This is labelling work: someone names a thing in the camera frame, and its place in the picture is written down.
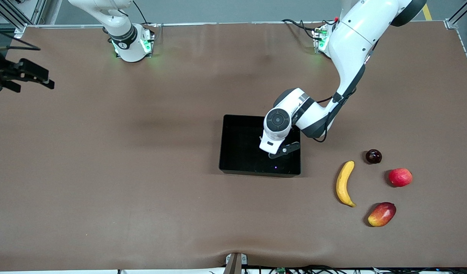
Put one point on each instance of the black plastic box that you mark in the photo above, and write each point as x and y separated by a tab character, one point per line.
241	152

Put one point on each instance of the yellow banana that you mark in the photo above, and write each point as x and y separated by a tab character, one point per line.
343	186

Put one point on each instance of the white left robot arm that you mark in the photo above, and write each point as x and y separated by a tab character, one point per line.
355	34

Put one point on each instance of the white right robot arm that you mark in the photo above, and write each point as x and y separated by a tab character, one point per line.
127	50

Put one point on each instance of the large red apple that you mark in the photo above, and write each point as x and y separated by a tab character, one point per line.
400	177

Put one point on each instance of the dark purple plum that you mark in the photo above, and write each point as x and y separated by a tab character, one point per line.
373	156

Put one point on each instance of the small green circuit board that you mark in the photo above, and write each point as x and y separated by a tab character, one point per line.
281	270

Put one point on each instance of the red yellow mango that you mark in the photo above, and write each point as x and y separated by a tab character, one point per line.
381	215

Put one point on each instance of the aluminium frame post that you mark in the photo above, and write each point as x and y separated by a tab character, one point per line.
456	19
18	21

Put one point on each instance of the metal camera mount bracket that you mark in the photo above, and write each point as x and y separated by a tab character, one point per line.
236	264

